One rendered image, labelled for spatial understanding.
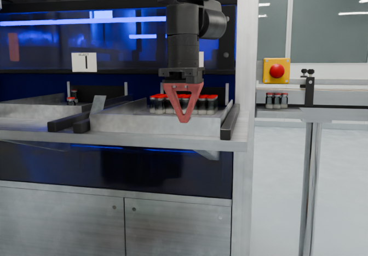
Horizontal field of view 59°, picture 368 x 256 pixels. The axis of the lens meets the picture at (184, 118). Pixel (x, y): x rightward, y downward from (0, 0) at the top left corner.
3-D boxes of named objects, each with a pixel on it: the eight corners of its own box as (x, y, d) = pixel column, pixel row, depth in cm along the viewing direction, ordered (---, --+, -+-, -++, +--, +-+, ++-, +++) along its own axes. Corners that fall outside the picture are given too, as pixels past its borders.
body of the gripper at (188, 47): (205, 76, 62) (205, 36, 61) (196, 79, 53) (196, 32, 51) (172, 76, 64) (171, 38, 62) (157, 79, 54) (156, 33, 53)
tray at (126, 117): (145, 109, 98) (145, 97, 97) (232, 111, 93) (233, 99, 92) (90, 131, 65) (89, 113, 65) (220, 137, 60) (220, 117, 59)
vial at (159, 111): (156, 113, 88) (156, 96, 87) (164, 114, 87) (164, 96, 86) (154, 114, 85) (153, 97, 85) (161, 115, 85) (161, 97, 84)
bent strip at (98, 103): (96, 119, 79) (95, 95, 78) (107, 119, 79) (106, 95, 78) (63, 130, 66) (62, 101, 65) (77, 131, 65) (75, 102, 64)
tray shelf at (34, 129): (51, 107, 117) (51, 102, 117) (249, 113, 103) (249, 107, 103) (-81, 134, 71) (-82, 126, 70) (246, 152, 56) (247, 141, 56)
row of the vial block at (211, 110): (150, 112, 90) (150, 95, 89) (215, 114, 86) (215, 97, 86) (148, 113, 88) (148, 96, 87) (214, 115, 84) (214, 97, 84)
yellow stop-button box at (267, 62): (262, 82, 99) (263, 58, 98) (286, 82, 98) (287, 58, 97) (263, 83, 92) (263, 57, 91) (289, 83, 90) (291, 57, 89)
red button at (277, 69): (268, 77, 92) (269, 63, 92) (283, 77, 92) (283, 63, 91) (269, 78, 89) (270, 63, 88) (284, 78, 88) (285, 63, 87)
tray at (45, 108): (64, 102, 116) (63, 92, 115) (133, 104, 110) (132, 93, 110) (-12, 116, 83) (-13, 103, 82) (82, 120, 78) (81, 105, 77)
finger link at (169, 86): (206, 118, 63) (206, 70, 62) (200, 125, 56) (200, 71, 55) (172, 117, 65) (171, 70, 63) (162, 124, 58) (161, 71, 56)
